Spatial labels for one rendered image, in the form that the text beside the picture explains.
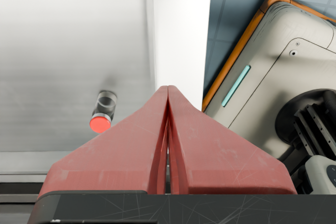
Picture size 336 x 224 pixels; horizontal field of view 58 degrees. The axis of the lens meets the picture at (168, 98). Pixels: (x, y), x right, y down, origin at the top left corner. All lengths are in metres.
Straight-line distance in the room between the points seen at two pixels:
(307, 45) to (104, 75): 0.83
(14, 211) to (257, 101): 0.87
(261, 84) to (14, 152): 0.84
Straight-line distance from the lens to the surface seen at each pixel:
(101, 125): 0.31
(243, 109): 1.14
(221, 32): 1.28
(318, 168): 0.76
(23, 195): 0.47
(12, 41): 0.34
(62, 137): 0.40
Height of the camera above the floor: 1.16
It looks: 55 degrees down
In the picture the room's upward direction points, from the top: 180 degrees clockwise
